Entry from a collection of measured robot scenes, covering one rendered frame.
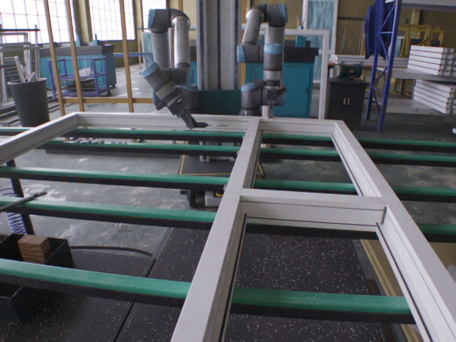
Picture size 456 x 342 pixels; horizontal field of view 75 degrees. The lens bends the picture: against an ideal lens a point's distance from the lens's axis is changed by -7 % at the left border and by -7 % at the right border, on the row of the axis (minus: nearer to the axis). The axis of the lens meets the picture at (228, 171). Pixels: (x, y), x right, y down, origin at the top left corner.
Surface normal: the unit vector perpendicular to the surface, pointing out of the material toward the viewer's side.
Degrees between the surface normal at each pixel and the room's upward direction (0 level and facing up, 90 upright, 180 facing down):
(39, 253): 90
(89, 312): 0
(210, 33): 90
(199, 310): 0
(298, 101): 90
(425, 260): 0
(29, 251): 90
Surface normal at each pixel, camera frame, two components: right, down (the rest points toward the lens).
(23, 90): 0.30, 0.43
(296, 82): -0.12, 0.39
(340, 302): 0.00, -0.92
